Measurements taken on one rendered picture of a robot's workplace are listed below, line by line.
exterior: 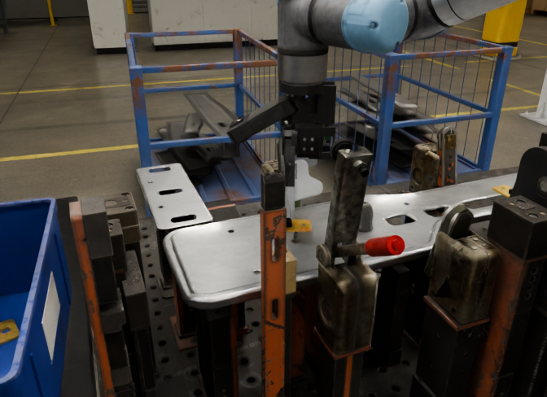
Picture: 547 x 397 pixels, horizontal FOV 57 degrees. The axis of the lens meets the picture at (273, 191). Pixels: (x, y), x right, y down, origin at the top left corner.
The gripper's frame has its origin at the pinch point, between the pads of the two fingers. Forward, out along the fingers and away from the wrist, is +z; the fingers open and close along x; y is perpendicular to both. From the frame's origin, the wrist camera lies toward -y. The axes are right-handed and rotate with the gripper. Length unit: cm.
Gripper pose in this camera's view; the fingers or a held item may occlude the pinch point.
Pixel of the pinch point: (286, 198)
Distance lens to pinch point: 84.7
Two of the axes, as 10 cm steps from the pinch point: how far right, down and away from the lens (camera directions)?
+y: 10.0, 0.0, 0.0
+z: 0.0, 9.0, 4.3
